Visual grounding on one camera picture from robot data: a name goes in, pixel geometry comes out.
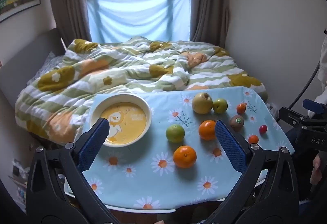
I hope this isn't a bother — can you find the blue daisy tablecloth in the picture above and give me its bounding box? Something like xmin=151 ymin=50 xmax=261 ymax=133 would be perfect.
xmin=82 ymin=86 xmax=295 ymax=210

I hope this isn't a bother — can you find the brown kiwi with green sticker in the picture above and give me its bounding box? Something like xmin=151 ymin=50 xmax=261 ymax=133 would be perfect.
xmin=229 ymin=115 xmax=245 ymax=132

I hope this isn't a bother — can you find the small green apple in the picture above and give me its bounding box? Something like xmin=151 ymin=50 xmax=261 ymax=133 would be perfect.
xmin=213 ymin=98 xmax=228 ymax=114

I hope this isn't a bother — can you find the white fleece garment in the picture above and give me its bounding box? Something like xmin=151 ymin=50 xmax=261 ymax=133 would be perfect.
xmin=314 ymin=35 xmax=327 ymax=112

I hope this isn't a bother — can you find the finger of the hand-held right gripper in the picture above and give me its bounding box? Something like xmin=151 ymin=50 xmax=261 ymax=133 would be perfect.
xmin=278 ymin=107 xmax=311 ymax=125
xmin=303 ymin=99 xmax=326 ymax=115

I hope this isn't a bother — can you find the green striped flower blanket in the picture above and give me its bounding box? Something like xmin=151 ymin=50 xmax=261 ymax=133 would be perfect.
xmin=15 ymin=36 xmax=269 ymax=145

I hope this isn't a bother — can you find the clutter of bags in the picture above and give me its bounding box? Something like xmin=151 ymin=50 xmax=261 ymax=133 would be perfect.
xmin=9 ymin=159 xmax=34 ymax=212

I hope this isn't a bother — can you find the grey bed headboard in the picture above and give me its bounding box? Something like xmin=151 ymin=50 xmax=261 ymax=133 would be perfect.
xmin=0 ymin=28 xmax=64 ymax=98

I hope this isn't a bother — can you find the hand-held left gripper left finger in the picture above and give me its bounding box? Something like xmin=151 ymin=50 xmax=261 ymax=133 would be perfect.
xmin=26 ymin=117 xmax=120 ymax=224

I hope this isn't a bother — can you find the black cable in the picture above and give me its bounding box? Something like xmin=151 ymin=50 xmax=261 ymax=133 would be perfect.
xmin=288 ymin=59 xmax=322 ymax=110

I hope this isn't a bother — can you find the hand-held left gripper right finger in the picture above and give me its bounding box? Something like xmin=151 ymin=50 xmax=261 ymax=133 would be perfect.
xmin=204 ymin=120 xmax=299 ymax=224

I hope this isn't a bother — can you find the person's right hand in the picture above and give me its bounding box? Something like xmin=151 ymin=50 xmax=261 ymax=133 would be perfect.
xmin=310 ymin=154 xmax=323 ymax=183

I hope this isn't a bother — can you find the cream bowl with duck print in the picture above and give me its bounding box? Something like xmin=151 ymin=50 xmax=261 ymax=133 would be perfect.
xmin=89 ymin=94 xmax=152 ymax=147

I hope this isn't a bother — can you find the patterned grey bed sheet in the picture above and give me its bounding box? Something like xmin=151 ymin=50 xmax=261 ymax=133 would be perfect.
xmin=27 ymin=51 xmax=64 ymax=85

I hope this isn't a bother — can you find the white table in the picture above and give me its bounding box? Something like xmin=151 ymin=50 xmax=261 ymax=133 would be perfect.
xmin=64 ymin=178 xmax=269 ymax=214

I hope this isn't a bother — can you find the light blue window cloth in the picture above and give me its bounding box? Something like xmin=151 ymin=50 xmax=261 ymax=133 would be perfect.
xmin=87 ymin=0 xmax=192 ymax=43

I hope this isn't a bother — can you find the green citrus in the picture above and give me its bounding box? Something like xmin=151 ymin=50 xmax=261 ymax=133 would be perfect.
xmin=166 ymin=124 xmax=185 ymax=143

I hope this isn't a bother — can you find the orange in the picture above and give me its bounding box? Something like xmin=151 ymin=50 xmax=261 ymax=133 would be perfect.
xmin=198 ymin=120 xmax=217 ymax=141
xmin=173 ymin=145 xmax=197 ymax=169

